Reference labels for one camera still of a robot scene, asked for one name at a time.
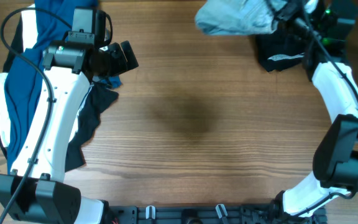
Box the light blue denim jeans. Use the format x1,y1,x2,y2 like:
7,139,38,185
194,0,318,37

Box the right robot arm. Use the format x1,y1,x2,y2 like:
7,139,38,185
269,1,358,223

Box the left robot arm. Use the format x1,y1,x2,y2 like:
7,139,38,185
0,7,139,223

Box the folded black garment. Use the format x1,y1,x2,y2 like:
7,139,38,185
255,30,306,72

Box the folded grey garment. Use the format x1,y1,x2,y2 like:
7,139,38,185
267,53,304,61

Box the black garment in pile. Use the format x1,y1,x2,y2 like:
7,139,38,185
0,15,119,174

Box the white garment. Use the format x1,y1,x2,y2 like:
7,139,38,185
0,3,93,149

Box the dark blue shirt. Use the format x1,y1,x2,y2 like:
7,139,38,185
3,0,122,175

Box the left black cable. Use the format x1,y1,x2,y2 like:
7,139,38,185
0,6,74,224

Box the left white rail clip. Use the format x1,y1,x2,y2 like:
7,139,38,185
145,205,156,220

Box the white rail clip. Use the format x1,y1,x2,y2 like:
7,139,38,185
145,205,156,220
215,203,227,219

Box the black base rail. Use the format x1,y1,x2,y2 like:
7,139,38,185
110,204,328,224

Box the right white rail clip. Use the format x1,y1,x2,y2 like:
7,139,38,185
215,203,227,219

